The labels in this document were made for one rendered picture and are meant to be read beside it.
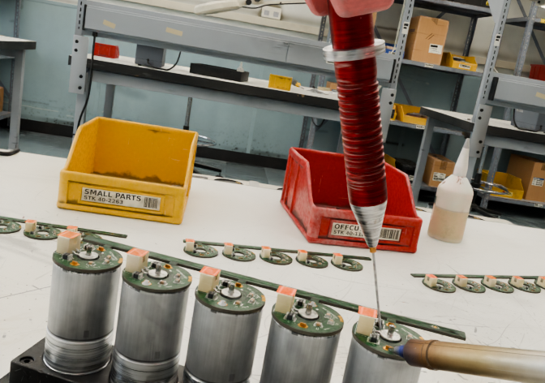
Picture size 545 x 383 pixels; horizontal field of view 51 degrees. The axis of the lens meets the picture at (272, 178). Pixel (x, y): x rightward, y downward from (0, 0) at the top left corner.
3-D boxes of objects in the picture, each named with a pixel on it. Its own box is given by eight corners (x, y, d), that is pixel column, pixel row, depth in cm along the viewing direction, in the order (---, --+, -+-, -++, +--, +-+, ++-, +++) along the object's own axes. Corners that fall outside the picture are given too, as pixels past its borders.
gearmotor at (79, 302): (86, 403, 21) (100, 273, 20) (27, 384, 21) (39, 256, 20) (119, 370, 23) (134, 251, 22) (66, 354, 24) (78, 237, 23)
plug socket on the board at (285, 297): (295, 317, 19) (299, 299, 19) (271, 311, 20) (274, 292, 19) (300, 307, 20) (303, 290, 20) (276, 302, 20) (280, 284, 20)
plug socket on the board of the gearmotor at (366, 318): (378, 339, 19) (383, 320, 19) (353, 332, 19) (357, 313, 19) (379, 329, 20) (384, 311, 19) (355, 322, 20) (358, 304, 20)
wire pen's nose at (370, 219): (346, 244, 17) (341, 198, 17) (377, 233, 18) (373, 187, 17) (366, 258, 16) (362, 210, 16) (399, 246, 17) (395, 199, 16)
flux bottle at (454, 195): (456, 234, 58) (480, 139, 56) (465, 246, 55) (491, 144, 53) (422, 229, 58) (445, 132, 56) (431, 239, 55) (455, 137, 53)
